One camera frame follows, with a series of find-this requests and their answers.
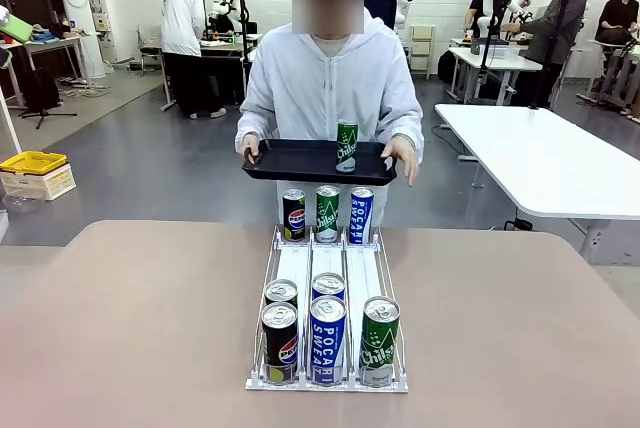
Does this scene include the person's left hand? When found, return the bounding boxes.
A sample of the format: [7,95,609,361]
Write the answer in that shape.
[379,139,420,188]

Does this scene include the person's right hand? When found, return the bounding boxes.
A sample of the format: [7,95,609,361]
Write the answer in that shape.
[237,132,264,165]

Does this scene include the black plastic serving tray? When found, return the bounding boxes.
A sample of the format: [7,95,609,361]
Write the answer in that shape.
[241,138,399,184]

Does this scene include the green Chilsung cider can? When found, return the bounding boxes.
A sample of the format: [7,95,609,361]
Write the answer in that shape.
[315,184,341,244]
[335,120,360,174]
[358,295,401,387]

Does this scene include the person's left forearm white sleeve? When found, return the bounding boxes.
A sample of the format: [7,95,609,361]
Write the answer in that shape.
[387,92,425,149]

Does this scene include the person's right forearm white sleeve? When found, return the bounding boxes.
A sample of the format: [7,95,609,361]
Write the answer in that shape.
[235,92,274,142]

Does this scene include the person in white hoodie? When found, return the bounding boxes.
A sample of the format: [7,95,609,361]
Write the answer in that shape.
[234,0,425,227]

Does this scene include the person white hoodie black trousers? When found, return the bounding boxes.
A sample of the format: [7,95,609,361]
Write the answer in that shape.
[159,0,227,120]

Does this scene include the person in black t-shirt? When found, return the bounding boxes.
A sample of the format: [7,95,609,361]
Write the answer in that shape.
[464,0,501,39]

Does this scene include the person in grey hoodie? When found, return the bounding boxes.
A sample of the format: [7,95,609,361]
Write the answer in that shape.
[499,0,593,109]

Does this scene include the seated person in black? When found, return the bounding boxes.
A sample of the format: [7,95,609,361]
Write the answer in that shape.
[597,0,640,49]

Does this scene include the blue Pocari Sweat can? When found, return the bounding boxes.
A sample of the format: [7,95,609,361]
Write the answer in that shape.
[349,187,375,245]
[309,295,348,387]
[311,272,347,302]

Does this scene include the black Pepsi can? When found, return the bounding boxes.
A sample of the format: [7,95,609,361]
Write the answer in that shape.
[282,188,307,242]
[261,301,300,386]
[264,278,299,309]

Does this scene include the dark work table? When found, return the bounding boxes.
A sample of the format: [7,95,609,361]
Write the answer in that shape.
[159,32,264,112]

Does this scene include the white drawer unit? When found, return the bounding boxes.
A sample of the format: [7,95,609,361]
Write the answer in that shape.
[409,23,438,80]

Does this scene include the white work table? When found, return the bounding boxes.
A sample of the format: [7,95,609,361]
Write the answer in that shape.
[446,45,544,104]

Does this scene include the white robot with black stand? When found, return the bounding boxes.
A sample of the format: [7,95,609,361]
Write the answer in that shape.
[207,0,251,35]

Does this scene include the large white table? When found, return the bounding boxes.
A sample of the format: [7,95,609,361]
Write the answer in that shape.
[433,102,640,265]

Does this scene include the white plastic crate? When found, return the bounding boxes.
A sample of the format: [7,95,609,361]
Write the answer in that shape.
[0,162,77,202]

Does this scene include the black tripod stand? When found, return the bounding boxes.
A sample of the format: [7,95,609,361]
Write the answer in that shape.
[18,67,79,130]

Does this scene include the yellow plastic crate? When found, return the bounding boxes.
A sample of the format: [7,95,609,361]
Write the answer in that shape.
[0,150,68,177]

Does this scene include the cluttered grey table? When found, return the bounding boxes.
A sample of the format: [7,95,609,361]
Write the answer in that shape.
[0,33,94,109]

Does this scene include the clear plastic bowl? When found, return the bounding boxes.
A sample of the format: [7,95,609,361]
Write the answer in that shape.
[1,192,44,215]

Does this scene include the green board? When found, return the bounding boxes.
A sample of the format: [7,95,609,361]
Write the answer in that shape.
[0,12,34,44]

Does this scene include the white wire can dispenser rack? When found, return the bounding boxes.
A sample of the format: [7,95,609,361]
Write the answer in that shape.
[244,225,410,393]

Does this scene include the metal frame chair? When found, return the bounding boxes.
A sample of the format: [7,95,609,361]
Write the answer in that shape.
[137,25,164,77]

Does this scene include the tall black camera pole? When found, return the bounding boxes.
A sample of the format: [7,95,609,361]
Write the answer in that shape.
[529,0,574,110]

